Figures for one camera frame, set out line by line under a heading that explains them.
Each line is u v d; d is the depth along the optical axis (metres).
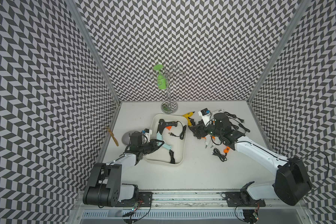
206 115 0.70
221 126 0.62
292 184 0.41
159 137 0.87
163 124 1.01
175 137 0.98
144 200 0.72
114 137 0.98
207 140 0.75
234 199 0.72
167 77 1.07
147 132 0.83
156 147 0.78
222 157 0.87
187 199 0.74
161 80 1.00
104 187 0.42
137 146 0.70
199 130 0.71
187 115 1.05
